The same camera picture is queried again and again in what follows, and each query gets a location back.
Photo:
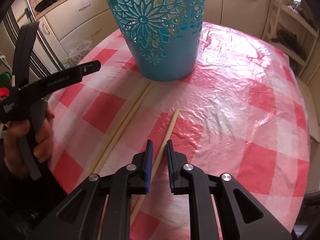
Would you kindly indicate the teal perforated plastic basket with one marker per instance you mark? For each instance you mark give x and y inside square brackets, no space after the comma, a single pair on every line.
[162,35]

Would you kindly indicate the white floral trash bin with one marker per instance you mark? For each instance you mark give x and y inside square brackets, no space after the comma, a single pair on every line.
[78,49]

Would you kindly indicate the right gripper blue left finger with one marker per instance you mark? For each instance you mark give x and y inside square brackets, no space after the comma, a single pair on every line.
[148,165]

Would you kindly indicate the white wooden step stool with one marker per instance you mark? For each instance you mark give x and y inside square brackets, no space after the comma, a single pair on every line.
[311,110]

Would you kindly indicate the person's left hand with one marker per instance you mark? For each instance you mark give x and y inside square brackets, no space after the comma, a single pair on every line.
[28,142]

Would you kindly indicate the black wok on cart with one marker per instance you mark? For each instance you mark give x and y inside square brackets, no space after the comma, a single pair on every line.
[289,40]

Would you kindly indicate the white rolling shelf cart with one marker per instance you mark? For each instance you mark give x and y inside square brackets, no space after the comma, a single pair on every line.
[288,29]

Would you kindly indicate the pink checkered tablecloth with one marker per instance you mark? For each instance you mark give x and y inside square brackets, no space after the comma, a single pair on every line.
[240,111]

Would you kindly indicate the black frying pan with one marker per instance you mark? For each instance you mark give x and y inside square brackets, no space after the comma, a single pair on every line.
[44,4]

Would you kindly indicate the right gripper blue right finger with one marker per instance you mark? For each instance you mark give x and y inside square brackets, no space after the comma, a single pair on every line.
[170,151]

